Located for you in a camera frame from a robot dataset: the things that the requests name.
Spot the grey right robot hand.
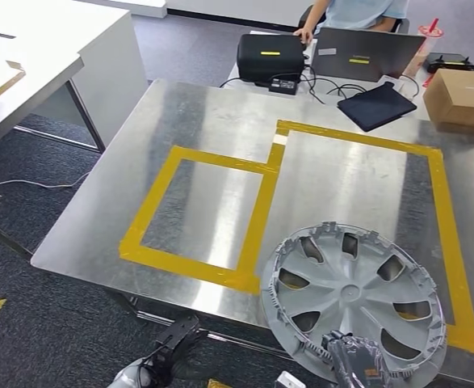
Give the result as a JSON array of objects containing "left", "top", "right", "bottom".
[{"left": 321, "top": 331, "right": 391, "bottom": 388}]

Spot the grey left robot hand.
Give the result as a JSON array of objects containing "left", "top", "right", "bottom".
[{"left": 171, "top": 342, "right": 211, "bottom": 380}]

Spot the silver plastic wheel hubcap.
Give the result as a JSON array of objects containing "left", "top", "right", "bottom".
[{"left": 260, "top": 221, "right": 448, "bottom": 386}]

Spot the steel workbench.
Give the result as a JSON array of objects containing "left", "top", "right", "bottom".
[{"left": 30, "top": 78, "right": 474, "bottom": 388}]

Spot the dark laptop sleeve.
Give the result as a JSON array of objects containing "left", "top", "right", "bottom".
[{"left": 336, "top": 81, "right": 418, "bottom": 133}]

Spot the black power adapter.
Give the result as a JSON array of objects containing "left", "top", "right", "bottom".
[{"left": 268, "top": 78, "right": 299, "bottom": 96}]

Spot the brown cardboard box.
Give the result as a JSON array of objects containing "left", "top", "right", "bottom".
[{"left": 422, "top": 68, "right": 474, "bottom": 137}]

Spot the grey laptop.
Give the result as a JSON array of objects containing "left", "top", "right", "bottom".
[{"left": 311, "top": 27, "right": 426, "bottom": 83}]

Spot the black hard carry case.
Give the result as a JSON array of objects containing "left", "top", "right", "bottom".
[{"left": 236, "top": 32, "right": 306, "bottom": 84}]

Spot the drink cup with red straw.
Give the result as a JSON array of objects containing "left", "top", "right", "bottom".
[{"left": 404, "top": 19, "right": 444, "bottom": 78}]

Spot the black router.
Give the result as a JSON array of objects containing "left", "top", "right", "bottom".
[{"left": 423, "top": 52, "right": 474, "bottom": 74}]

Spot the seated person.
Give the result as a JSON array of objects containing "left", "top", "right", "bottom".
[{"left": 293, "top": 0, "right": 410, "bottom": 45}]

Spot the brown tape strip on desk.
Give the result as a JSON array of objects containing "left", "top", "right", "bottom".
[{"left": 0, "top": 52, "right": 27, "bottom": 112}]

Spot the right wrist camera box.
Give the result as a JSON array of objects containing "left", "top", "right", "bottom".
[{"left": 275, "top": 370, "right": 307, "bottom": 388}]

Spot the white floor cable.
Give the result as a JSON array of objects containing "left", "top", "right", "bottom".
[{"left": 0, "top": 171, "right": 90, "bottom": 198}]

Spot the black cable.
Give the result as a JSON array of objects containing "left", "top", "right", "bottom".
[{"left": 220, "top": 70, "right": 421, "bottom": 105}]

